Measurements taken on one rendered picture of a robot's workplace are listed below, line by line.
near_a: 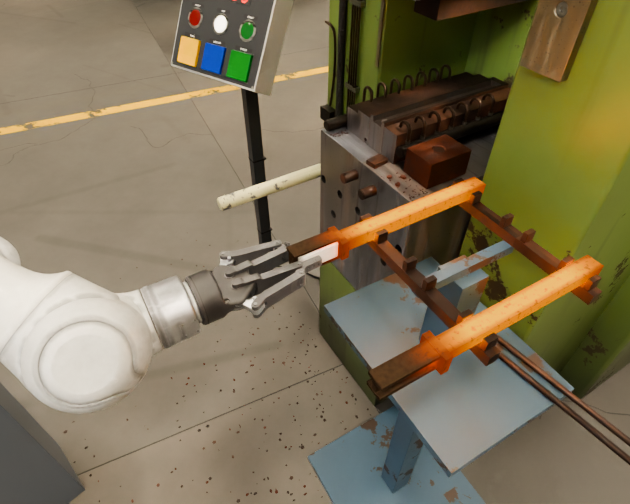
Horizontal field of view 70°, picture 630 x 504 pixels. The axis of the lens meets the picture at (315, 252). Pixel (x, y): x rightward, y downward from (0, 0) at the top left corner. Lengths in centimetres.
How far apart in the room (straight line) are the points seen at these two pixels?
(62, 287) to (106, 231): 205
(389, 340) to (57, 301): 64
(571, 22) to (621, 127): 19
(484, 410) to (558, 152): 50
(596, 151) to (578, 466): 116
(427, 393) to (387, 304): 21
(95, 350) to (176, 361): 145
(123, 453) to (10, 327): 130
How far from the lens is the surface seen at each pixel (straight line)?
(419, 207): 80
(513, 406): 92
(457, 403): 89
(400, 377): 57
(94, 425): 184
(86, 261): 240
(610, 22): 91
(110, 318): 44
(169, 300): 63
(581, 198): 99
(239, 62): 140
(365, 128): 118
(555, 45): 94
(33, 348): 44
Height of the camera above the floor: 152
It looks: 44 degrees down
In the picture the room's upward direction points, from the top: straight up
